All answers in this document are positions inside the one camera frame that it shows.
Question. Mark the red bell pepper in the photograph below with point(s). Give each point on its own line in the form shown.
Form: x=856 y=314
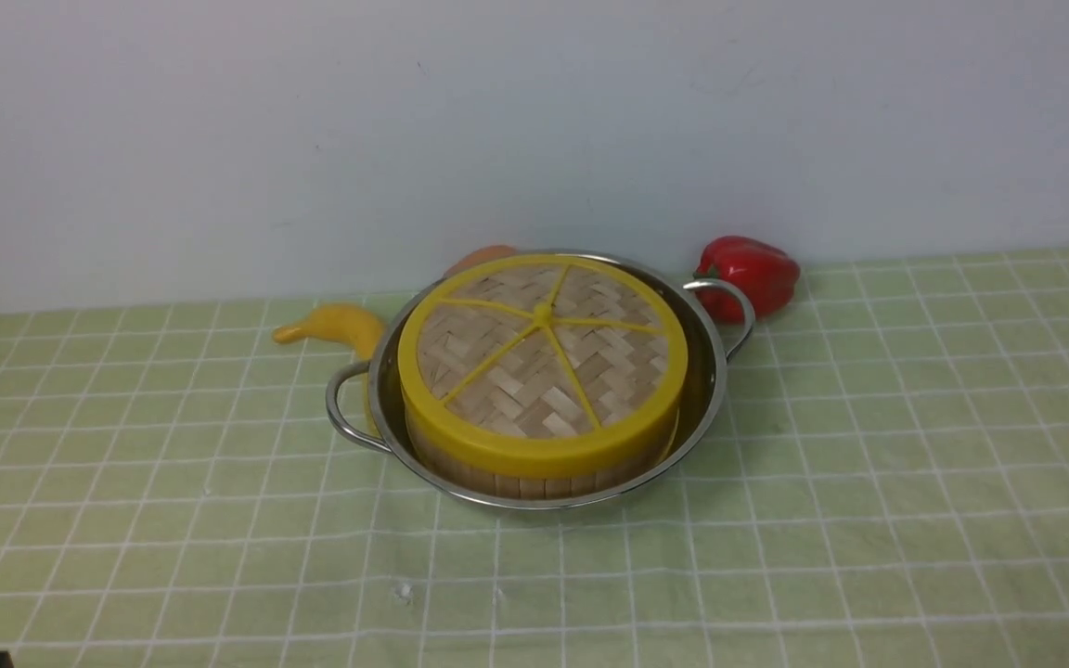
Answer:
x=767 y=275

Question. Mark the yellow banana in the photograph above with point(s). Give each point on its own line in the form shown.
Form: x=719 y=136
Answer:
x=346 y=323

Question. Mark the green checked tablecloth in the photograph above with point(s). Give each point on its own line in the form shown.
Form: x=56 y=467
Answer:
x=886 y=486

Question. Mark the orange fruit behind pot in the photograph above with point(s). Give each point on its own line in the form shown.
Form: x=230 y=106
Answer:
x=482 y=255

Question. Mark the yellow bamboo steamer basket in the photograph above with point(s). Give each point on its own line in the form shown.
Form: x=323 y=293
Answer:
x=533 y=469

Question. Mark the stainless steel pot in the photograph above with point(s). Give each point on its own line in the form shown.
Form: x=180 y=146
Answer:
x=364 y=400

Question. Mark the yellow bamboo steamer lid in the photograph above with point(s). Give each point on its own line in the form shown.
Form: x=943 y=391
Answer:
x=541 y=345

